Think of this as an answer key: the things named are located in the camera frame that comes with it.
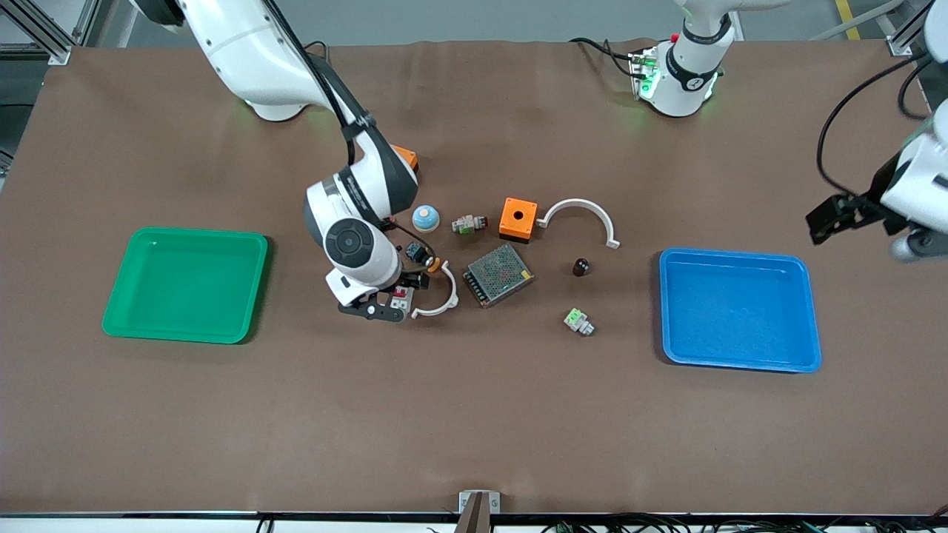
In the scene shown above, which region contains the metal mesh power supply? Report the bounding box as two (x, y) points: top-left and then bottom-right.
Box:
(463, 243), (535, 309)

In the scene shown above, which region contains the green plastic tray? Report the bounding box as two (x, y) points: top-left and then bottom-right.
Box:
(101, 227), (270, 345)

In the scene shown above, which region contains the aluminium frame profile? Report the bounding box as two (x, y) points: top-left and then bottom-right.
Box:
(811, 0), (935, 56)
(0, 0), (101, 64)

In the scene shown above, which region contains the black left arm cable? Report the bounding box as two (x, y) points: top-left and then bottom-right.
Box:
(817, 52), (948, 197)

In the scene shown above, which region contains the large white half-ring clamp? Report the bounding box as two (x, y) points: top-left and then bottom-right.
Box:
(535, 198), (621, 250)

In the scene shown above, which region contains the yellow black push button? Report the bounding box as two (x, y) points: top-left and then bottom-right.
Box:
(404, 241), (443, 273)

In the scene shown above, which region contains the blue plastic tray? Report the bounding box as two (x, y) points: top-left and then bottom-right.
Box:
(658, 247), (823, 374)

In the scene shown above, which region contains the metal table edge bracket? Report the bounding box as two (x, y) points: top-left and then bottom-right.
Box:
(458, 490), (501, 533)

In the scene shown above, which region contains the black arm base cable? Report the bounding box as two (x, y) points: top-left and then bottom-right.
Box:
(570, 37), (639, 78)

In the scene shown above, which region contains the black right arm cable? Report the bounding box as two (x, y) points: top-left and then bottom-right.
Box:
(263, 0), (371, 167)

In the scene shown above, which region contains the orange box with round hole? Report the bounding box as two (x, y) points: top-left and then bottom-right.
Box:
(498, 197), (539, 244)

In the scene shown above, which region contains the brown table mat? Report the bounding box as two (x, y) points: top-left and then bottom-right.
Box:
(0, 38), (948, 517)

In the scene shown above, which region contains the small white half-ring clamp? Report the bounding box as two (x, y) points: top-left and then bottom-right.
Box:
(410, 264), (460, 319)

